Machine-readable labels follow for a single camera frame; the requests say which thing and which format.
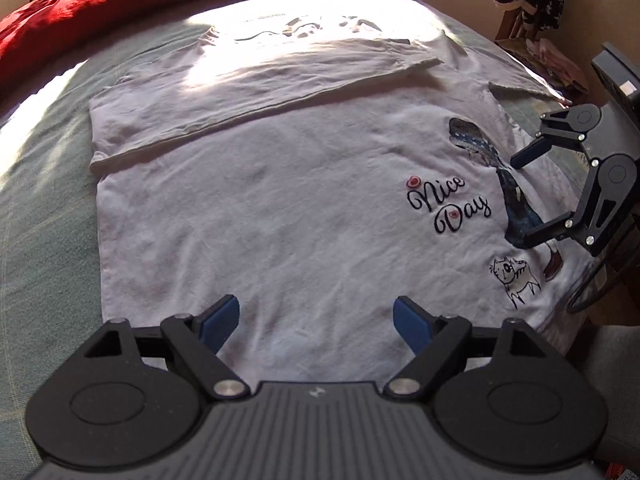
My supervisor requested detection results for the wooden chair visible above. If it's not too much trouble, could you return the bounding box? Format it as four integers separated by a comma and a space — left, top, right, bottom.
495, 5, 591, 106

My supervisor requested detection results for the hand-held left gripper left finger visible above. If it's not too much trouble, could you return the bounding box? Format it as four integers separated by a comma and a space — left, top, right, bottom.
82, 294, 250, 402

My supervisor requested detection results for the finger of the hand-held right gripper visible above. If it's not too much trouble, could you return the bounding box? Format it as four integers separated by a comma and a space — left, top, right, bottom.
510, 105, 587, 171
514, 159, 635, 257

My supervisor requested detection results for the grey cloth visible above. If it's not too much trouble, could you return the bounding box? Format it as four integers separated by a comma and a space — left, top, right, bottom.
570, 325, 640, 466

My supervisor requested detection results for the olive cloth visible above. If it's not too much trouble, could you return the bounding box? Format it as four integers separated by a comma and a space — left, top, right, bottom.
500, 40, 541, 68

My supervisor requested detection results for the green plaid bed blanket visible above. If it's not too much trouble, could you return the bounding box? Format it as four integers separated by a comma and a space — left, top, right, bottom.
0, 0, 611, 461

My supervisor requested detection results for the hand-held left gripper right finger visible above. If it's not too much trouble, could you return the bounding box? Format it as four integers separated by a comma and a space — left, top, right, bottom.
384, 296, 555, 402

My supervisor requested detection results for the pink cloth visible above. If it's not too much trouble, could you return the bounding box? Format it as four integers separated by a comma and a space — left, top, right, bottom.
525, 37, 588, 93

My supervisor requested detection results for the white printed t-shirt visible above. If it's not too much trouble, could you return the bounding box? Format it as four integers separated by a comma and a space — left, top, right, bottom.
89, 0, 596, 386

